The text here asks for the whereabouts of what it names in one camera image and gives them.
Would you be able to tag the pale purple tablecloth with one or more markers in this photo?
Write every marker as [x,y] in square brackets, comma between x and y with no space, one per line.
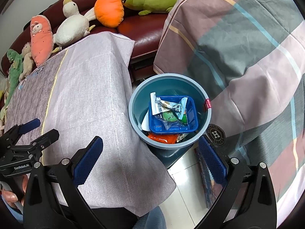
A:
[95,88]

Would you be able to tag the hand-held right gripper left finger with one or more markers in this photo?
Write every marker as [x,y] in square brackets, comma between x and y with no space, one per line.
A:
[88,157]

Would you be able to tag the green lizard plush toy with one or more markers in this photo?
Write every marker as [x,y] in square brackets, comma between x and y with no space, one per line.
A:
[152,1]

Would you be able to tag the white snack wrapper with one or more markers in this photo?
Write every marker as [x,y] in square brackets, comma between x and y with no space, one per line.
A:
[157,107]

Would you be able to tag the beige plush toy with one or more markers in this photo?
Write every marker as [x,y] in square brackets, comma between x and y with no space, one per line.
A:
[26,62]

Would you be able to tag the clear packet green snack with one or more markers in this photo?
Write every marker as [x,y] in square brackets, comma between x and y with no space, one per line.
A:
[170,120]

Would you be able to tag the red orange snack packet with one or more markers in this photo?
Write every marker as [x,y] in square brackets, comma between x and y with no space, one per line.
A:
[162,138]

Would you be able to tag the plaid blanket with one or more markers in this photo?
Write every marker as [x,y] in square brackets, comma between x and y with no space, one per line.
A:
[238,52]

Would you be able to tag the teal plastic bin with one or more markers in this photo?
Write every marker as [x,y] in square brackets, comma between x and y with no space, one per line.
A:
[166,85]

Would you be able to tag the person's left hand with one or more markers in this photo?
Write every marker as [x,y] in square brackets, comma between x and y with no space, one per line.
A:
[9,198]

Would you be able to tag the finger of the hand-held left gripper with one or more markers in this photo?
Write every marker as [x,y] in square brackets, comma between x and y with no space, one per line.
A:
[48,137]
[29,126]

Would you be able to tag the dark red leather sofa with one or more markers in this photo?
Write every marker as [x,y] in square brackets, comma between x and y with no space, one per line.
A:
[143,26]

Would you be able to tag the blue plastic tray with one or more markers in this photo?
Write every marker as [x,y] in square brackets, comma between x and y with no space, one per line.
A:
[188,124]

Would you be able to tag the pink plush toy with face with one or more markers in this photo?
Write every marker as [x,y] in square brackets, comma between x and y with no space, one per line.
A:
[41,43]

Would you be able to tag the white duck plush toy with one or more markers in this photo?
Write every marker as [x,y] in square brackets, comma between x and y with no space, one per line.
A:
[71,28]

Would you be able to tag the green dinosaur plush toy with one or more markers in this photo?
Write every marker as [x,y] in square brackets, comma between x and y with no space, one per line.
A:
[14,71]

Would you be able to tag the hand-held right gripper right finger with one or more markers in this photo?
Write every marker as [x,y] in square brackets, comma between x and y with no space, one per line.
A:
[212,159]

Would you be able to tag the white tissue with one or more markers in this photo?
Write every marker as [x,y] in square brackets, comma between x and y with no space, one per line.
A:
[144,124]

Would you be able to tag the person's leg in jeans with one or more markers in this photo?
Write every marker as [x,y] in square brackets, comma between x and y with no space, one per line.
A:
[154,219]

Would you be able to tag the round black logo patch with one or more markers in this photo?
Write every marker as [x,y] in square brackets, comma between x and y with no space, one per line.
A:
[215,134]

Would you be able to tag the orange carrot rabbit plush toy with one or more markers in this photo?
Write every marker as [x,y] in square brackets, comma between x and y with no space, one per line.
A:
[109,9]

